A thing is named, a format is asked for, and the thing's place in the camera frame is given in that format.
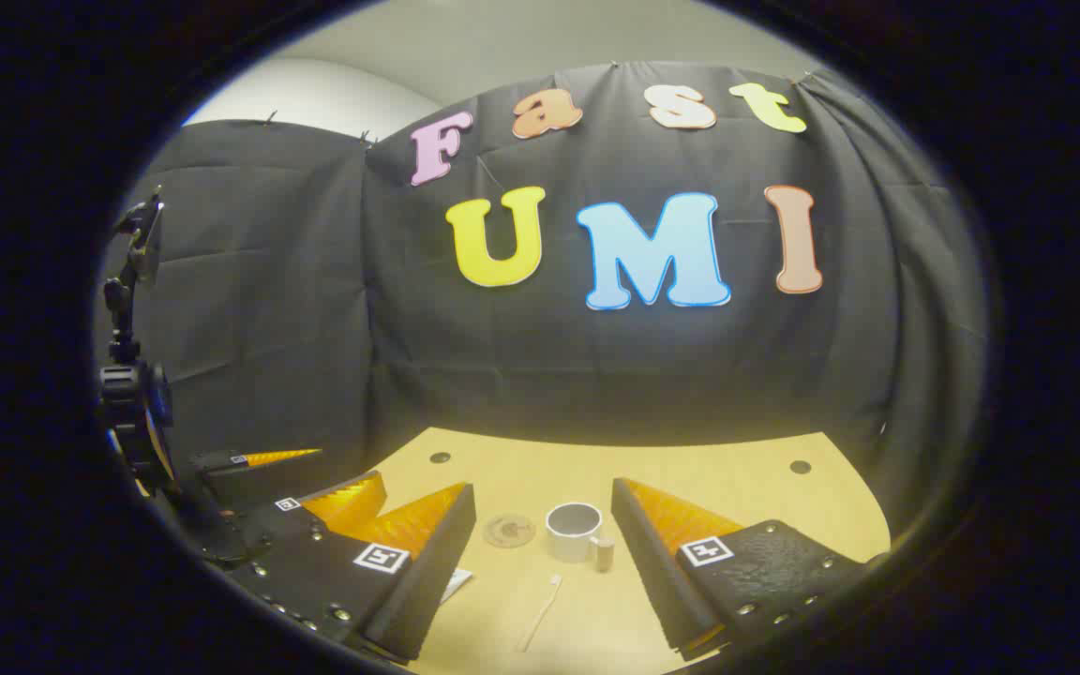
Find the black backdrop cloth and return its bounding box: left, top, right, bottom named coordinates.
left=95, top=61, right=989, bottom=526

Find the white cup with wooden knob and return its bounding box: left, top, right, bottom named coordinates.
left=545, top=502, right=617, bottom=574

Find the light wooden desktop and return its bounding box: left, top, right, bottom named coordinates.
left=367, top=427, right=893, bottom=675

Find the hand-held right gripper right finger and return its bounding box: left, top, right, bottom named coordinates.
left=610, top=476, right=890, bottom=659

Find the wooden toothbrush with white bristles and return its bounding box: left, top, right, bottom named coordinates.
left=517, top=574, right=563, bottom=654

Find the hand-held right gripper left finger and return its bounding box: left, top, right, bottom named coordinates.
left=226, top=483, right=478, bottom=660

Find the round wooden coaster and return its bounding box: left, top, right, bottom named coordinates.
left=483, top=514, right=537, bottom=549

